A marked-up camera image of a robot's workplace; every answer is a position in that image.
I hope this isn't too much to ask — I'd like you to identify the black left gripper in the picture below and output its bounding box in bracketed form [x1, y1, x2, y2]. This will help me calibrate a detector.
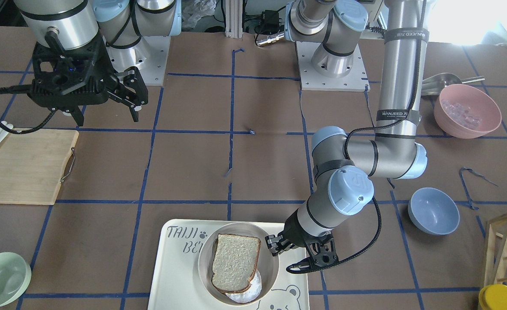
[265, 211, 337, 274]

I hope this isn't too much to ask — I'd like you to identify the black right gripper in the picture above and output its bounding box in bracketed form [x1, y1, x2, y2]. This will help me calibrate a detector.
[28, 31, 149, 126]

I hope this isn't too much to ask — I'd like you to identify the white bread slice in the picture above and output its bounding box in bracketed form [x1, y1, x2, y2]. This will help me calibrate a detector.
[211, 234, 261, 294]

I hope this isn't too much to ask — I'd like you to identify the round cream plate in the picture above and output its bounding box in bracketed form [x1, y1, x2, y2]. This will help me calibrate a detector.
[195, 221, 283, 310]

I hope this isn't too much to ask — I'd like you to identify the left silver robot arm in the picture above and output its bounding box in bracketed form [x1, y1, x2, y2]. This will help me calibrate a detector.
[265, 0, 435, 274]

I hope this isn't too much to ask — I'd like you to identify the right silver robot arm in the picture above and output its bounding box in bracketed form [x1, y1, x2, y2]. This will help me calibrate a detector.
[15, 0, 182, 126]

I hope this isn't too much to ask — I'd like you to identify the fried egg toy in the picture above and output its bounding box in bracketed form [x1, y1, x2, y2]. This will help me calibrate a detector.
[225, 270, 262, 304]

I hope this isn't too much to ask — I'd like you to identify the cream bear tray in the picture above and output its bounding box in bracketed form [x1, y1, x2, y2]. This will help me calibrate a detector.
[148, 219, 310, 310]

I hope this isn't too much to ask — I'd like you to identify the wooden cutting board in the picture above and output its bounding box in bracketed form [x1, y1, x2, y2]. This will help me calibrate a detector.
[0, 129, 79, 205]

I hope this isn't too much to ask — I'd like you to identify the blue bowl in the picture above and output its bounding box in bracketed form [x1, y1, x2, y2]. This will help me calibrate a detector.
[407, 188, 460, 236]

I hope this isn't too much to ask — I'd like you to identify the metal scoop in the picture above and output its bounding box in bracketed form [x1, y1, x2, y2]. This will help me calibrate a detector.
[421, 73, 485, 96]

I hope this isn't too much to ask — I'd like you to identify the pink bowl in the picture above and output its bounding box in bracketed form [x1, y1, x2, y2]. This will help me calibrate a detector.
[434, 84, 502, 139]

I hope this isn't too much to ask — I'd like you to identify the green bowl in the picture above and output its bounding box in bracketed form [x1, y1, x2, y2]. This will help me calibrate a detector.
[0, 252, 31, 307]

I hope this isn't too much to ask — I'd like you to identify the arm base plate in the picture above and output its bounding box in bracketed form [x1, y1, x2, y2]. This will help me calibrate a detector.
[296, 42, 371, 92]
[107, 37, 171, 86]

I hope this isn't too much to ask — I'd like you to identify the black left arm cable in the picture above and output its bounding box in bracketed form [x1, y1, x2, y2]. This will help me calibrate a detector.
[288, 0, 428, 274]

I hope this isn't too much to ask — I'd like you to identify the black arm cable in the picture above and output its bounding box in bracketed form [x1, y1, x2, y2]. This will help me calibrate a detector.
[0, 85, 60, 135]
[288, 0, 428, 274]

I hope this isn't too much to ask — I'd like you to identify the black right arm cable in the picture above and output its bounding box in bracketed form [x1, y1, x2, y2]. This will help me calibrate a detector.
[0, 85, 60, 135]

